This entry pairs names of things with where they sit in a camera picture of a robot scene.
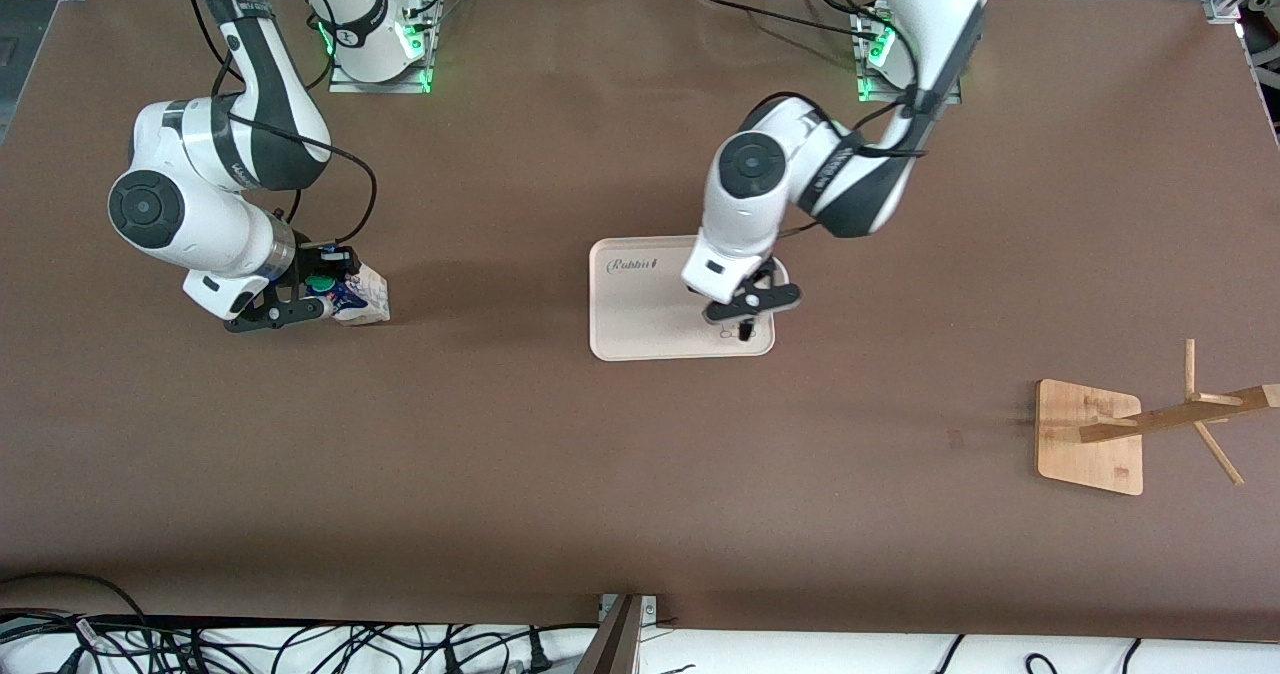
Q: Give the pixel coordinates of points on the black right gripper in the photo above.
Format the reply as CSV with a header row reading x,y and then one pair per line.
x,y
306,266

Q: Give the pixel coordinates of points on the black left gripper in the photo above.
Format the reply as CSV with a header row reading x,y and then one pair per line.
x,y
746,330

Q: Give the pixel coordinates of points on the blue white milk carton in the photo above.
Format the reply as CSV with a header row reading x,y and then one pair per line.
x,y
368,299

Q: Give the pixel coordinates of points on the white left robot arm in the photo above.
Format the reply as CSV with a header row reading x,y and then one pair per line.
x,y
750,169

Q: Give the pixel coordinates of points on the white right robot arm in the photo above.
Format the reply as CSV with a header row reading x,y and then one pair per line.
x,y
190,214

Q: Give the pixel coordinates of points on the wooden cup rack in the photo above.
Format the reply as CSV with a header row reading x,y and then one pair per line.
x,y
1090,454

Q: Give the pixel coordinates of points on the cream tray with rabbit print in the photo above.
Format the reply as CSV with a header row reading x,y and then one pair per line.
x,y
640,314

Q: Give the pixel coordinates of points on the brown table cover sheet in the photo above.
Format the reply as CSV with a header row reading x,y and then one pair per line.
x,y
400,454

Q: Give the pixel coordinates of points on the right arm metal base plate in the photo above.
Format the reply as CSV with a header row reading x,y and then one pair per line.
x,y
385,86

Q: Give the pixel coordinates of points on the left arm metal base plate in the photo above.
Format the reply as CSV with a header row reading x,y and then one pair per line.
x,y
872,89

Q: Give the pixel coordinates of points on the silver metal bracket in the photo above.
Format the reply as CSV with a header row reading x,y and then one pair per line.
x,y
648,609

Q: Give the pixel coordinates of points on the dark aluminium profile post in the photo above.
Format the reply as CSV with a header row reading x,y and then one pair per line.
x,y
615,644

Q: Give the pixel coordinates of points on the aluminium frame corner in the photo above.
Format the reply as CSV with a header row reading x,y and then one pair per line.
x,y
1222,4

